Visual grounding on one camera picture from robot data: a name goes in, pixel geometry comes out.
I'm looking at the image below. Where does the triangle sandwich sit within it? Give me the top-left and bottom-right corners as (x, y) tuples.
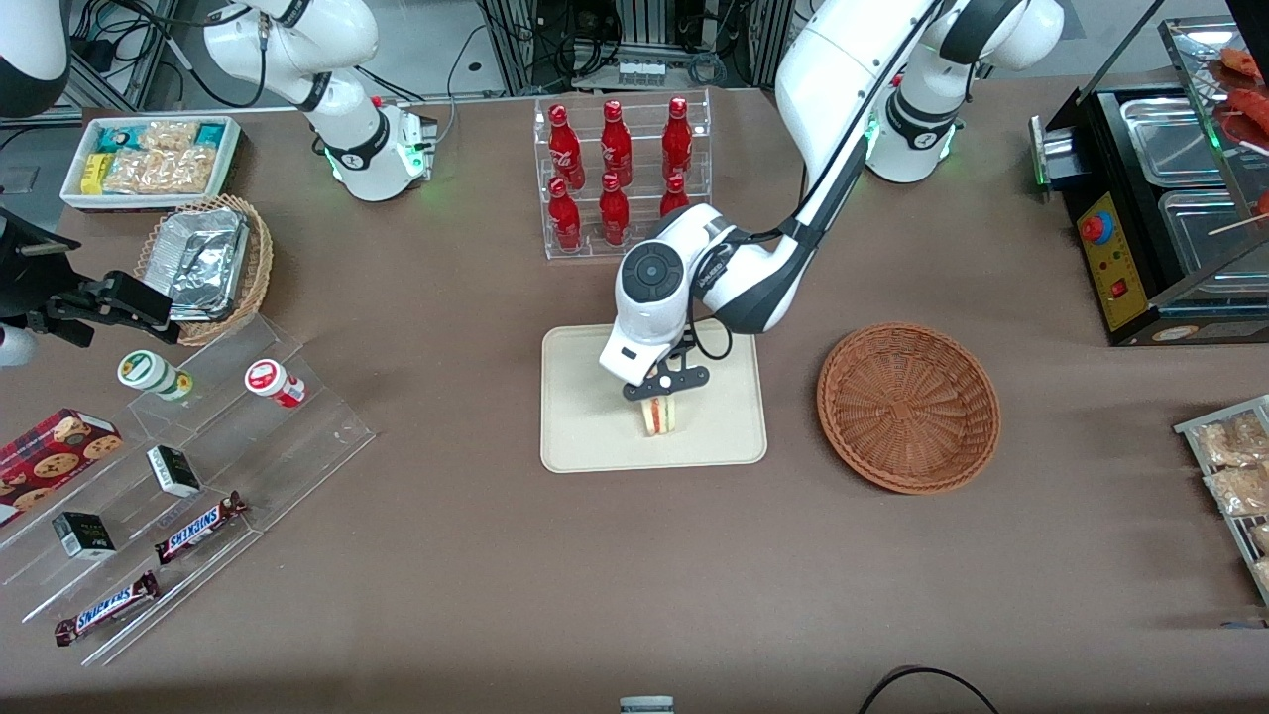
(639, 395), (685, 438)

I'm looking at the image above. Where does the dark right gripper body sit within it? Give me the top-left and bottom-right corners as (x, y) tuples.
(0, 206), (82, 324)

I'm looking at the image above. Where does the black food warmer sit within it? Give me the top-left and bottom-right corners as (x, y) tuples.
(1031, 15), (1269, 348)

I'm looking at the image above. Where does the small black box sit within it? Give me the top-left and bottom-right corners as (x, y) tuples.
(52, 512), (117, 561)
(147, 445), (202, 499)

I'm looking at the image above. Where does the white snack bin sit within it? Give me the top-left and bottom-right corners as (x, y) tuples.
(59, 115), (243, 213)

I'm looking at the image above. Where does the brown wicker basket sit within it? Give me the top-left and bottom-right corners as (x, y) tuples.
(816, 322), (1002, 495)

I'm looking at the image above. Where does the light wicker basket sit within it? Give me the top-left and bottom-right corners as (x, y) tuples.
(134, 194), (275, 347)

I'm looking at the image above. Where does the aluminium foil container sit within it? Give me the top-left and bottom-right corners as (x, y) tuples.
(167, 206), (251, 310)
(159, 293), (234, 322)

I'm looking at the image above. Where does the steel warmer pan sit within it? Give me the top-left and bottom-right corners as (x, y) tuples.
(1158, 188), (1269, 277)
(1118, 94), (1230, 189)

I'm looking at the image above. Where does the clear acrylic bottle rack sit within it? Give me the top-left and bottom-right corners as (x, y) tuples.
(533, 89), (713, 261)

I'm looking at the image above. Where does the clear cracker bag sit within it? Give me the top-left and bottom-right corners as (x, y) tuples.
(137, 120), (201, 152)
(102, 147), (217, 195)

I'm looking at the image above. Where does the red lid cup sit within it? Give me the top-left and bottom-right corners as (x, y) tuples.
(245, 359), (307, 409)

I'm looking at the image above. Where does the green lid cup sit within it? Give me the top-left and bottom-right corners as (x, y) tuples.
(117, 350), (194, 402)

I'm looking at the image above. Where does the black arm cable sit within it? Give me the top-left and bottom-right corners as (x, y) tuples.
(691, 0), (938, 362)

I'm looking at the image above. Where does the Snickers bar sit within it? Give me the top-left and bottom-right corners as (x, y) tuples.
(55, 570), (161, 647)
(154, 491), (249, 565)

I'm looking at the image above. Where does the aluminium equipment rack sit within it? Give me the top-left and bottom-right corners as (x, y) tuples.
(476, 0), (794, 92)

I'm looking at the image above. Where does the red cookie box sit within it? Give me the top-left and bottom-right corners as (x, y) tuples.
(0, 409), (124, 529)

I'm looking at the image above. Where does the beige plastic tray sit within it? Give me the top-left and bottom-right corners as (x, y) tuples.
(539, 317), (769, 475)

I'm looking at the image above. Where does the black table cable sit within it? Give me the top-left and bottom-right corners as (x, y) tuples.
(858, 666), (1002, 714)

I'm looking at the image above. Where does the clear acrylic step display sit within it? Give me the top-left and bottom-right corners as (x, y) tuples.
(0, 315), (376, 667)

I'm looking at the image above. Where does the metal wire tray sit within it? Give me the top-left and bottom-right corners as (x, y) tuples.
(1174, 395), (1269, 608)

